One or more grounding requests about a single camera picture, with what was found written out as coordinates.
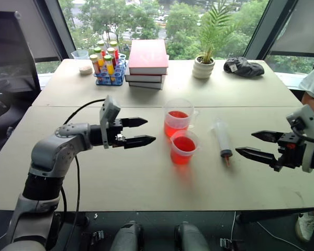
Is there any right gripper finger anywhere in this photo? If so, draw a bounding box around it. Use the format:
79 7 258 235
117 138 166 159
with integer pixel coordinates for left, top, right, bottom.
235 146 281 168
251 130 285 144

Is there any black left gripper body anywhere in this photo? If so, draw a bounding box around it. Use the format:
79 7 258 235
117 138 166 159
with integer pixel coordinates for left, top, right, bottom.
108 118 127 149

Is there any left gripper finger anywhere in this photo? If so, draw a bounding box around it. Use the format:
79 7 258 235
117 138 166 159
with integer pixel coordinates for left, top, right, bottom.
116 134 156 150
121 117 149 129

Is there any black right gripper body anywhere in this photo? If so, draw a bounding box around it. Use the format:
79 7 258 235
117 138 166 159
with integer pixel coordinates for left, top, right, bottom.
273 131 306 173

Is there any clear plastic syringe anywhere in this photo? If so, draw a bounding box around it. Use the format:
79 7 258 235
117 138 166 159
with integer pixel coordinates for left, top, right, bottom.
210 118 234 167

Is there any large beaker red liquid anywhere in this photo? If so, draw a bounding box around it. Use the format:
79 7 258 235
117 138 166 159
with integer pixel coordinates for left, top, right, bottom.
164 98 200 139

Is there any small beaker red liquid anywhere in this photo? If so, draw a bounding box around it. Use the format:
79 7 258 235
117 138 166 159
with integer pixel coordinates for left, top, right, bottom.
170 129 201 166

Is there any clear empty measuring cup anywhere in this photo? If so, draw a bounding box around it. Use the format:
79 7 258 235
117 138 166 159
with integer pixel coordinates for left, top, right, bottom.
71 49 91 66

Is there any blue test tube rack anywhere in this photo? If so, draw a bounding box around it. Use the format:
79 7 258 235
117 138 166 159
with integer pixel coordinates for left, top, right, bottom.
94 53 127 87

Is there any green-capped yellow liquid tube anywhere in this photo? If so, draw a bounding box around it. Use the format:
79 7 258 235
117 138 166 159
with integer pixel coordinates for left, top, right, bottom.
94 47 105 67
103 54 116 82

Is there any yellow-capped orange liquid tube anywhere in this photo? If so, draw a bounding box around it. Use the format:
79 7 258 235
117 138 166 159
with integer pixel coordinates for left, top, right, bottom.
89 54 101 76

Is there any yellow-capped red liquid tube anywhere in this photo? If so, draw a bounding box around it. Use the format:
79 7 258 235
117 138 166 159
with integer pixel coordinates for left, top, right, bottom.
109 40 120 66
106 47 118 66

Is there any white sneaker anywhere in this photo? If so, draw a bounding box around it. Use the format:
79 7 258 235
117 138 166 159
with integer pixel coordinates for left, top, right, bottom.
295 212 314 243

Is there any black crumpled cloth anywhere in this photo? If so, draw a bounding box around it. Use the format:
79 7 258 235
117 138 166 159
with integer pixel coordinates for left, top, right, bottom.
223 56 265 78

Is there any green-capped red liquid tube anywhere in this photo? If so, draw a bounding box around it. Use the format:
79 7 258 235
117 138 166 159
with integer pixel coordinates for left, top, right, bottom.
97 40 107 57

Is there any palm plant in white pot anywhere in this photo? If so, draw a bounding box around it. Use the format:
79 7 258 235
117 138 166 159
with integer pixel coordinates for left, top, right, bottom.
192 0 241 79

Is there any black metal floor clip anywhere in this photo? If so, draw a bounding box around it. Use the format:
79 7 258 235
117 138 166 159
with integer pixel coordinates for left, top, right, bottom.
219 237 243 250
89 230 106 243

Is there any dark grey rounded shape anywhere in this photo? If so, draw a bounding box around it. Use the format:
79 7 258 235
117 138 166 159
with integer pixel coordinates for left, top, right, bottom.
173 221 209 251
110 220 145 251

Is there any grey window blind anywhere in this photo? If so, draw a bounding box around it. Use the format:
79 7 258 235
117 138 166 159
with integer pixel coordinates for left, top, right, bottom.
270 0 314 55
0 0 61 63

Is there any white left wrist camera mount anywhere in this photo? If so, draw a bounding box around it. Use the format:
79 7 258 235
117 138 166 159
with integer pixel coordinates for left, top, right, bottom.
99 95 121 150

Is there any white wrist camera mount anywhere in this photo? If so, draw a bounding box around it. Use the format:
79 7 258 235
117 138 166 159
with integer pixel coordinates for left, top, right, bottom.
99 95 121 150
286 104 314 174

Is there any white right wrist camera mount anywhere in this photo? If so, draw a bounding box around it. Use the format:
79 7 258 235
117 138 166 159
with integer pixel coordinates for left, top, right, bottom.
286 104 314 174

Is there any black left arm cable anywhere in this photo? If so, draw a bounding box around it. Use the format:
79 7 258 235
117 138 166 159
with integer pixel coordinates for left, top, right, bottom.
59 98 107 251

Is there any white floor cable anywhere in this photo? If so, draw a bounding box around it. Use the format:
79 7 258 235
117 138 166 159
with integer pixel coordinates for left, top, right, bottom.
230 211 300 251

